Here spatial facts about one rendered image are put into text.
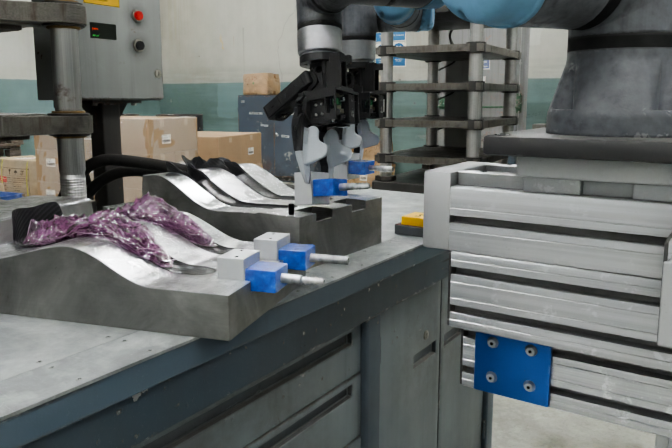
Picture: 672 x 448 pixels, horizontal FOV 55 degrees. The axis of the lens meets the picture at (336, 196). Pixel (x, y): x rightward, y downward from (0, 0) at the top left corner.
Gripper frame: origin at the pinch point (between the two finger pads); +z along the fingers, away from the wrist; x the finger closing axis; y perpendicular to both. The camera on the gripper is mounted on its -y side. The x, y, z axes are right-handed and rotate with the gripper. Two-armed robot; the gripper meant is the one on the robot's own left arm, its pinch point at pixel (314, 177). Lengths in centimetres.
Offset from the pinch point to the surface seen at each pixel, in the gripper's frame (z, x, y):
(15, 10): -41, -11, -71
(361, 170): -2.9, 26.8, -7.4
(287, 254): 11.9, -17.5, 7.7
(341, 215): 6.5, 5.6, 1.4
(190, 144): -59, 270, -319
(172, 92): -199, 574, -682
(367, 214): 6.5, 14.3, 1.3
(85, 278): 13.4, -39.3, -6.3
